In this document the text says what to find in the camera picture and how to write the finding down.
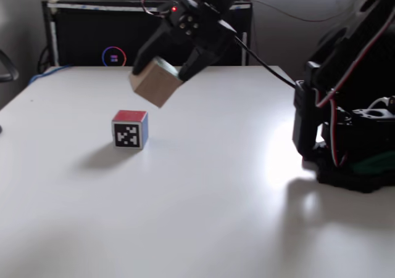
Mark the wooden cube with green face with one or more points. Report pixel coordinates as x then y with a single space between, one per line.
155 82

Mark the colourful cube with marker tag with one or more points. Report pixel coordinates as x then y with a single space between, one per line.
128 133

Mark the black computer case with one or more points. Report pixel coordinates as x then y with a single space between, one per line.
92 28

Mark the black chair armrest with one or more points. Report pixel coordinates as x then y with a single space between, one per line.
9 70

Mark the green table clamp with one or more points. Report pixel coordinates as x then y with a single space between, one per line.
375 164

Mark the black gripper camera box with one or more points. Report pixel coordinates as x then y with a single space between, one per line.
172 10

